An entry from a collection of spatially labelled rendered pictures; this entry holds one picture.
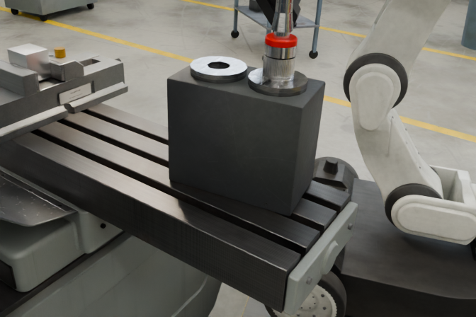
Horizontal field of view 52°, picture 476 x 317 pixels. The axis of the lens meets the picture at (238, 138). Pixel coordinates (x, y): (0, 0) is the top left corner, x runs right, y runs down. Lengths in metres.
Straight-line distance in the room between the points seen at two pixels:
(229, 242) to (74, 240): 0.36
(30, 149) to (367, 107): 0.71
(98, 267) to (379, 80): 0.71
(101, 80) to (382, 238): 0.82
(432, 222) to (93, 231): 0.79
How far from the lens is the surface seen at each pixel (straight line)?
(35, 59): 1.07
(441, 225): 1.31
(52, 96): 1.08
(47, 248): 0.95
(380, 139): 1.21
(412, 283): 1.28
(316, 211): 0.80
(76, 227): 0.97
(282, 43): 0.71
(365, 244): 1.35
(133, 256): 1.13
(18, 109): 1.04
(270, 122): 0.71
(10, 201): 0.96
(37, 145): 1.00
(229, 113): 0.73
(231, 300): 1.94
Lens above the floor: 1.40
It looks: 28 degrees down
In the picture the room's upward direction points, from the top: 3 degrees clockwise
